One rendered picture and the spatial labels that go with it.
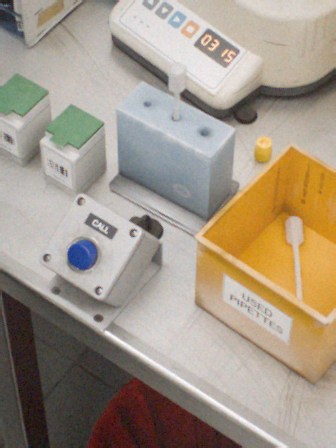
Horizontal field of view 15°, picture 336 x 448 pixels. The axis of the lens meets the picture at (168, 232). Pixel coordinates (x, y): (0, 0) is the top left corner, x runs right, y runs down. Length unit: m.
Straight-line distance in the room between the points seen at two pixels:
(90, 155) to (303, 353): 0.27
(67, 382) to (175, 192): 0.97
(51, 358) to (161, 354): 1.03
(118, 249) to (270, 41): 0.27
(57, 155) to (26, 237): 0.08
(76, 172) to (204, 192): 0.12
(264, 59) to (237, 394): 0.34
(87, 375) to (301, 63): 0.98
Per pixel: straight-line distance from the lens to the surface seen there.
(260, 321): 1.06
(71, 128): 1.15
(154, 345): 1.09
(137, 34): 1.28
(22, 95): 1.18
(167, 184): 1.15
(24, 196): 1.19
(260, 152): 1.21
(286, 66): 1.23
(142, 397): 1.58
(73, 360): 2.11
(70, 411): 2.06
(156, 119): 1.11
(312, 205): 1.14
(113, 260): 1.06
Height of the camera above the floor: 1.81
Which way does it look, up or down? 53 degrees down
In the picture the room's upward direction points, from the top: 1 degrees clockwise
